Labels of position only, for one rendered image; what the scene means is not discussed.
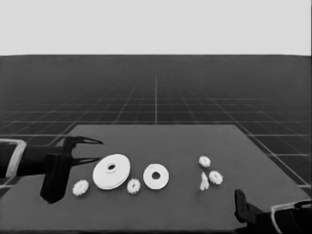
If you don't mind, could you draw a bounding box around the small white T-shaped piece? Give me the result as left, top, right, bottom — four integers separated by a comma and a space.
199, 172, 210, 192

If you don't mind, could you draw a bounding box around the large thick white disc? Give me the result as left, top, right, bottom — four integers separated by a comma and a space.
92, 153, 132, 191

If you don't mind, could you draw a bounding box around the white toothed gear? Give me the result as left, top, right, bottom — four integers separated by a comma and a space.
198, 155, 212, 169
71, 178, 90, 197
208, 170, 224, 186
126, 177, 141, 195

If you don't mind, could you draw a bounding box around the white round carrier with pins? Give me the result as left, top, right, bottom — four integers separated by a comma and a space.
142, 163, 170, 190

